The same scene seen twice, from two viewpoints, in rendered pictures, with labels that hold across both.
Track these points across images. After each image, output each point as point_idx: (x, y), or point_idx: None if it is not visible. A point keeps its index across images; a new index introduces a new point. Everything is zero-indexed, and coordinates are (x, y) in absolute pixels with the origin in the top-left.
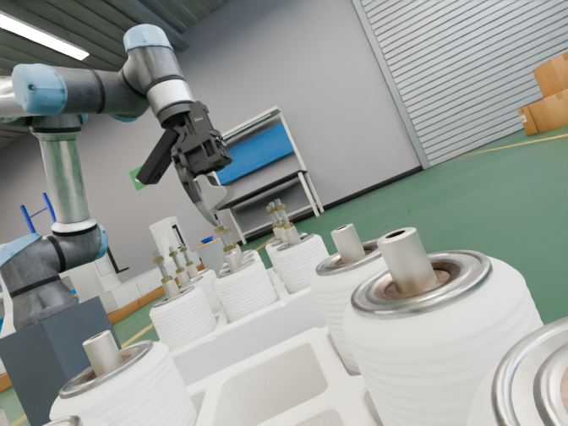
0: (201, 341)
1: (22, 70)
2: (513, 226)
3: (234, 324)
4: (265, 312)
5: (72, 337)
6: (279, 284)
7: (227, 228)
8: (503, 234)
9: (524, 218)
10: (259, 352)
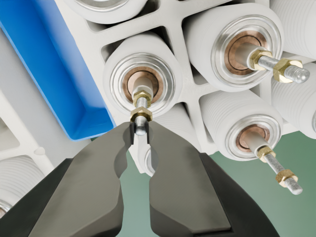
0: (67, 25)
1: None
2: (270, 218)
3: (90, 64)
4: (102, 97)
5: None
6: (193, 94)
7: (288, 82)
8: (263, 210)
9: (274, 225)
10: (13, 115)
